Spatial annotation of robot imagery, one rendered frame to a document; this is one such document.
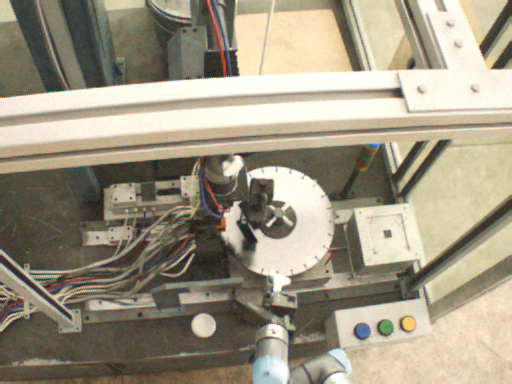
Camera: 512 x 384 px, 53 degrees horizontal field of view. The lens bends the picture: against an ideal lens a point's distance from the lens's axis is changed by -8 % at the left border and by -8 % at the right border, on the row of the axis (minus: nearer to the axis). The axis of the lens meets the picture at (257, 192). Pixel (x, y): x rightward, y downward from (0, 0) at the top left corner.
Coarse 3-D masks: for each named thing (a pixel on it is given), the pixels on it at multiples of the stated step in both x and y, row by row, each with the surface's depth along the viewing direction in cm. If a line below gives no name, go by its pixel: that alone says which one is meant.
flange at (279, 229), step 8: (272, 200) 157; (288, 208) 157; (272, 216) 154; (288, 216) 156; (296, 216) 156; (264, 224) 154; (272, 224) 154; (280, 224) 154; (264, 232) 154; (272, 232) 153; (280, 232) 154; (288, 232) 154
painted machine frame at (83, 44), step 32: (64, 0) 131; (96, 0) 146; (192, 0) 138; (224, 0) 116; (32, 32) 140; (64, 32) 137; (96, 32) 147; (192, 32) 109; (64, 64) 150; (96, 64) 158; (192, 64) 106; (96, 192) 171
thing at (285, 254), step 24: (264, 168) 162; (288, 168) 163; (288, 192) 160; (312, 192) 160; (240, 216) 156; (312, 216) 157; (240, 240) 153; (264, 240) 153; (288, 240) 154; (312, 240) 155; (264, 264) 151; (288, 264) 151; (312, 264) 152
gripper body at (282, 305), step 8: (264, 296) 134; (272, 296) 134; (280, 296) 135; (288, 296) 135; (296, 296) 135; (264, 304) 132; (272, 304) 132; (280, 304) 132; (288, 304) 132; (296, 304) 133; (272, 312) 132; (280, 312) 133; (288, 312) 132; (272, 320) 127; (280, 320) 131; (288, 320) 130; (288, 328) 128; (288, 336) 129
